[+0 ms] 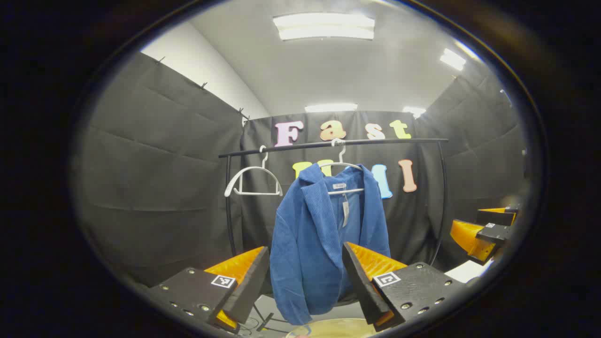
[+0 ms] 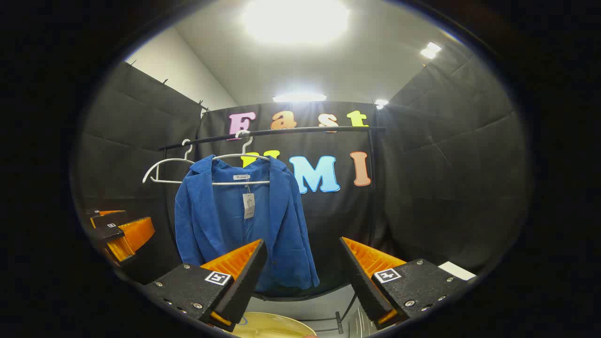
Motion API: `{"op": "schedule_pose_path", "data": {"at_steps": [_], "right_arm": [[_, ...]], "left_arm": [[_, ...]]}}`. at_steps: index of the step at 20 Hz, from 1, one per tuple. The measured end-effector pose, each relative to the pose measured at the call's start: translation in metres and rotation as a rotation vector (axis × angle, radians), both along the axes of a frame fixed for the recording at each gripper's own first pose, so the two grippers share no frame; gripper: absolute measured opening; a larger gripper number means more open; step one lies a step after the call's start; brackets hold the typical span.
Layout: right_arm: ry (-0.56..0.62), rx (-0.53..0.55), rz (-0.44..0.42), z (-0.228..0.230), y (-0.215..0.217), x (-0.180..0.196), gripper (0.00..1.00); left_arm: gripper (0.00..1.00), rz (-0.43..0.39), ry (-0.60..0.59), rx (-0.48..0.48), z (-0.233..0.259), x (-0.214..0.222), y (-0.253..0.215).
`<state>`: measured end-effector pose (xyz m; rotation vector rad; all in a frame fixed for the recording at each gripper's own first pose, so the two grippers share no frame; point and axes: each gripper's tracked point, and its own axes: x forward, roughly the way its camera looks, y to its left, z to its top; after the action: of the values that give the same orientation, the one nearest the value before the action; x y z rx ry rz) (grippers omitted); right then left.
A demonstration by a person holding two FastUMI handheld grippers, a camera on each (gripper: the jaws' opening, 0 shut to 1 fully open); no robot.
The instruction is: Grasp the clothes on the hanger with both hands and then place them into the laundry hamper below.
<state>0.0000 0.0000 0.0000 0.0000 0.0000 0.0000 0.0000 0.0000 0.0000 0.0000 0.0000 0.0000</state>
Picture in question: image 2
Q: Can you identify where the black clothes rack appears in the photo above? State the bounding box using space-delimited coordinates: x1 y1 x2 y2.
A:
159 126 386 335

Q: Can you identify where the large ceiling light panel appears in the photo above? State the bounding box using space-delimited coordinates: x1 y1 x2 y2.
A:
241 0 351 46

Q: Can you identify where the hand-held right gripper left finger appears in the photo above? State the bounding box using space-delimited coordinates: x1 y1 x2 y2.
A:
145 238 268 332

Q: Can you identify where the beige round laundry hamper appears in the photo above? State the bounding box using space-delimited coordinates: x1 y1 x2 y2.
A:
229 312 319 338

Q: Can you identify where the blue corduroy jacket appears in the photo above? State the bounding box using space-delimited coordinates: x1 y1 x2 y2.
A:
174 155 320 292

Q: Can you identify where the white hanger with wide shoulders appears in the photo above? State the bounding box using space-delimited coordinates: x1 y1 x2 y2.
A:
210 130 273 186
142 139 195 184

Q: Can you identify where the long ceiling light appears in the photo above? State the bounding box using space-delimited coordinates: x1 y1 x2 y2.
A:
272 92 328 103

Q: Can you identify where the black backdrop cloth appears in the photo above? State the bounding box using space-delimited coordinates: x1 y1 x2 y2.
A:
70 61 533 301

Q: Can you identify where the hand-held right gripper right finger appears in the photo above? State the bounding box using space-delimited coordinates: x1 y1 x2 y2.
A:
339 237 477 330

